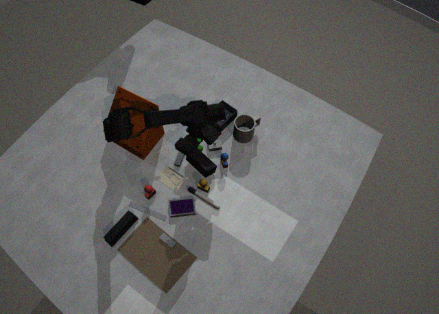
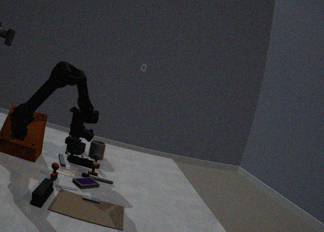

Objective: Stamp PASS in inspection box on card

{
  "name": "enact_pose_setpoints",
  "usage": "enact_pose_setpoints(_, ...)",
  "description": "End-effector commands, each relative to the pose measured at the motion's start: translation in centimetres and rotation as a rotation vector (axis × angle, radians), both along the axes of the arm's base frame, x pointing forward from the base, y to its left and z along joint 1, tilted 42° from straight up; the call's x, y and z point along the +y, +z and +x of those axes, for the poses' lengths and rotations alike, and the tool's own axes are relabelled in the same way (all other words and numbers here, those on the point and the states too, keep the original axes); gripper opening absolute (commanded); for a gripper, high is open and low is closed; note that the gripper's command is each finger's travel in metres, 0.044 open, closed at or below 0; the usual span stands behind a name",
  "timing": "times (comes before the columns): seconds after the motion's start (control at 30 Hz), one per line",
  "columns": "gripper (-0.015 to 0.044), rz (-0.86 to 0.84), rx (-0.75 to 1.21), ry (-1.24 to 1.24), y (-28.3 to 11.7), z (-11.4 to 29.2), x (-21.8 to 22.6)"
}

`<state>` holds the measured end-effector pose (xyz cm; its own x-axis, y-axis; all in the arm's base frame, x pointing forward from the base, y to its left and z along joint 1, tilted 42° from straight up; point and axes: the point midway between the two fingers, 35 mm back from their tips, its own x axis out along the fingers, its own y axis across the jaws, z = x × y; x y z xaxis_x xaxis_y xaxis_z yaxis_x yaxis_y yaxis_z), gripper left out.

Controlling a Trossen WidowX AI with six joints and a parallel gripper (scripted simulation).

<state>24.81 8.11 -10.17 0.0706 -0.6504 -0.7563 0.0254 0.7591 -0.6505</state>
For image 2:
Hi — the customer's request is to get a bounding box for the purple ink pad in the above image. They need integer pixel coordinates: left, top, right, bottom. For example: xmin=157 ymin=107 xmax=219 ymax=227
xmin=72 ymin=177 xmax=99 ymax=189

